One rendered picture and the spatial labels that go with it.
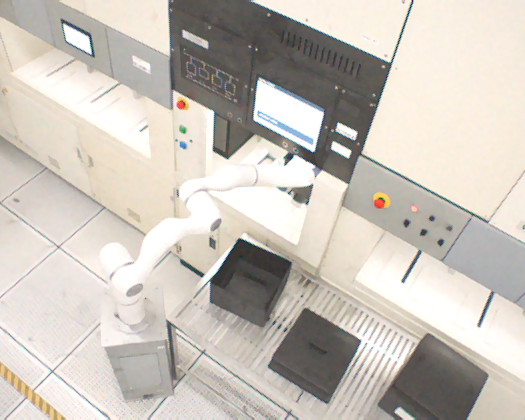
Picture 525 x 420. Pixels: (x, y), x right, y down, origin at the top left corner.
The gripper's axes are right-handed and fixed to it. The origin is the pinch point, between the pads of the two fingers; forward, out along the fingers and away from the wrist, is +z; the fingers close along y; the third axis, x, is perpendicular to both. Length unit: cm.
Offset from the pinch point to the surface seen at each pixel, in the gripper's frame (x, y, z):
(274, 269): -40, 11, -44
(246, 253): -38, -4, -46
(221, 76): 38, -35, -30
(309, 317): -35, 38, -58
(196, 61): 39, -47, -31
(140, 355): -61, -17, -108
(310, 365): -35, 49, -76
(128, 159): -48, -95, -30
